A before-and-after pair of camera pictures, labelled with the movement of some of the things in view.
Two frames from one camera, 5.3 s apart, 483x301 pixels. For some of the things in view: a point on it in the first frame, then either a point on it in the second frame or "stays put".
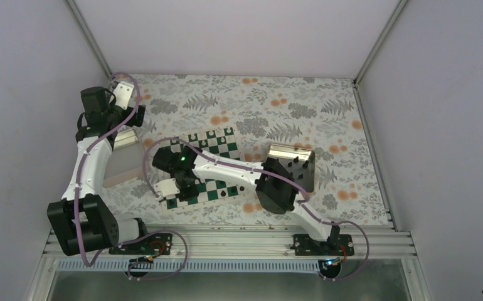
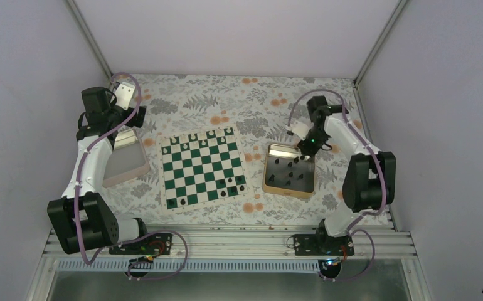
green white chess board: [222, 142] stays put
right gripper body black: [192, 191] to [318, 139]
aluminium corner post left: [82, 22] stays put
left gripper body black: [136, 122] stays put
